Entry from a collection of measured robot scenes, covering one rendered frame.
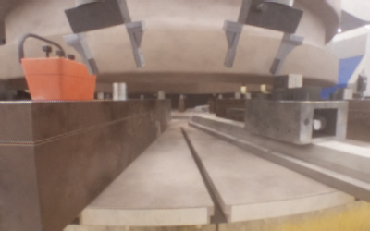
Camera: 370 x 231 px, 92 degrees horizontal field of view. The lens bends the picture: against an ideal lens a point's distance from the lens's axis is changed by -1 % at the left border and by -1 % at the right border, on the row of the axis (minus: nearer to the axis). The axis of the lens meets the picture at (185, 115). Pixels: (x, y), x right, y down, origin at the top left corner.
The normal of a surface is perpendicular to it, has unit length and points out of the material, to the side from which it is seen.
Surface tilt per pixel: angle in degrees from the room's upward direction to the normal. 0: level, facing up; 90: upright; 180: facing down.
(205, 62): 90
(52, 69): 97
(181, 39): 90
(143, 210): 90
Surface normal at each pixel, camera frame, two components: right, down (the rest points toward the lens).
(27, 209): -0.07, 0.10
